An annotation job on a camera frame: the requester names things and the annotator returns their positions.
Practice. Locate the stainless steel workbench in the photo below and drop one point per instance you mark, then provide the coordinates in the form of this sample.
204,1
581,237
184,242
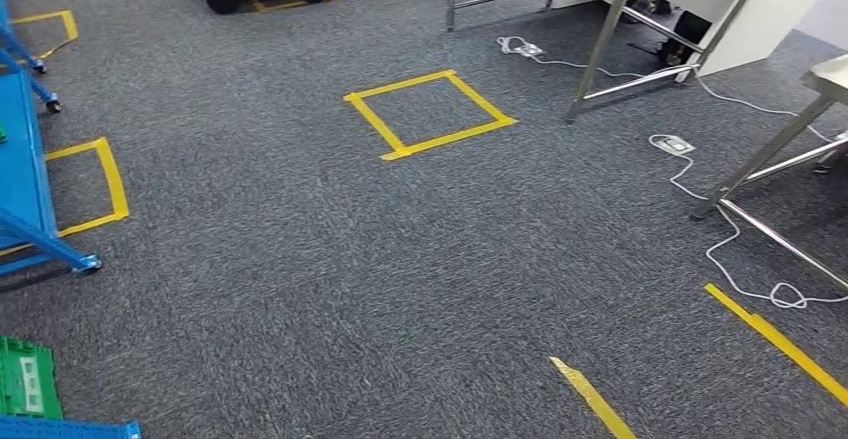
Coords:
828,81

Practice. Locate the yellow floor tape square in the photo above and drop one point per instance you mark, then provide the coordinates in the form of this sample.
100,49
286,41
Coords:
366,118

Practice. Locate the white power strip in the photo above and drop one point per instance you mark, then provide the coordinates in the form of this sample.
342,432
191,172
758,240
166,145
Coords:
530,50

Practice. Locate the white floor socket box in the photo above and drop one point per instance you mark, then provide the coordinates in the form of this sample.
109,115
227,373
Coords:
676,146

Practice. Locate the yellow floor tape outline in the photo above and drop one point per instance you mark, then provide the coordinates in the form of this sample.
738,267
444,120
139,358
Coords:
782,343

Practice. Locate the green plastic crate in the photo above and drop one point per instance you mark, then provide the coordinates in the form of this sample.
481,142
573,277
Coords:
13,383

